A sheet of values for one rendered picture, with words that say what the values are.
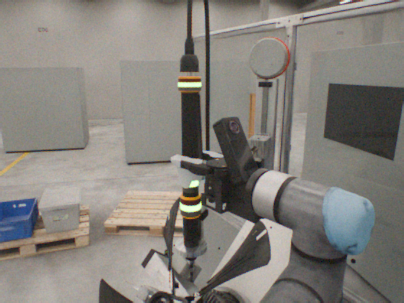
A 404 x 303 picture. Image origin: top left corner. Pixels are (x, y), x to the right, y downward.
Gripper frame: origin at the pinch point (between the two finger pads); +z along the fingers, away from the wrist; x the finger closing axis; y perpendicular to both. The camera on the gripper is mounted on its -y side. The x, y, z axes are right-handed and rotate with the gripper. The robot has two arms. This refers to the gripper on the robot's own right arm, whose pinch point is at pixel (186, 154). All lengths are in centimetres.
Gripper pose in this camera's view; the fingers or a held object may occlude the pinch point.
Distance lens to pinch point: 62.2
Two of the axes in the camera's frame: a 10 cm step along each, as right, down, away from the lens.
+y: 0.0, 9.7, 2.5
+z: -6.5, -1.9, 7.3
